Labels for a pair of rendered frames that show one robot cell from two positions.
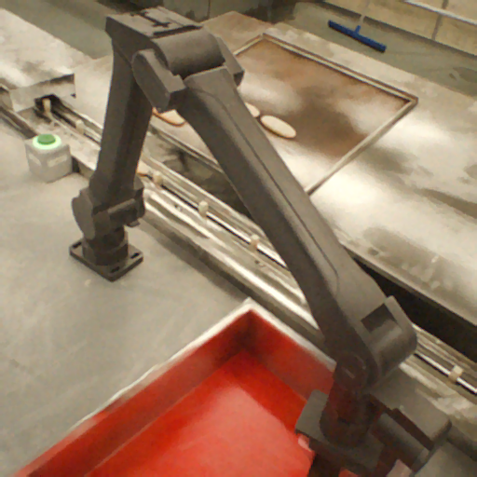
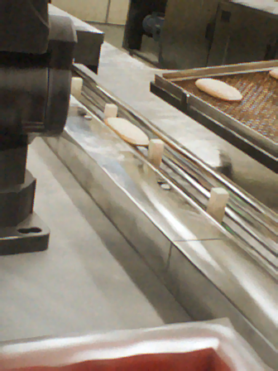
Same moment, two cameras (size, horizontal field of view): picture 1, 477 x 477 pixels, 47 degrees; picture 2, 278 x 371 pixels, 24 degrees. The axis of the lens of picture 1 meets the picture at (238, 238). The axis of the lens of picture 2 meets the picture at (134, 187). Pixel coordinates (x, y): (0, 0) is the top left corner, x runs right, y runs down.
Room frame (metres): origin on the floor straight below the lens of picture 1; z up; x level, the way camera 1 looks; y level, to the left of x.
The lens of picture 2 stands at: (0.34, -0.09, 1.07)
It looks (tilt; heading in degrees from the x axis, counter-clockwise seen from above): 21 degrees down; 25
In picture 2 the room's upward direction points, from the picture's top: 10 degrees clockwise
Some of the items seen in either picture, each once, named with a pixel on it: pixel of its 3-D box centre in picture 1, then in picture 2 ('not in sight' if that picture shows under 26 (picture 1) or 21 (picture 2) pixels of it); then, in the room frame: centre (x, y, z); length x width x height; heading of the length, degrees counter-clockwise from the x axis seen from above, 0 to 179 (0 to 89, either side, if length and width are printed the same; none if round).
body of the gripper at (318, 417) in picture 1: (346, 418); not in sight; (0.37, -0.16, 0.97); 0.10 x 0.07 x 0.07; 67
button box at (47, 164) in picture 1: (50, 163); not in sight; (1.00, 0.43, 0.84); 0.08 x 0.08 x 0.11; 52
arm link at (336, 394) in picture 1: (362, 392); not in sight; (0.36, -0.16, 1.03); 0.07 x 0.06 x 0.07; 47
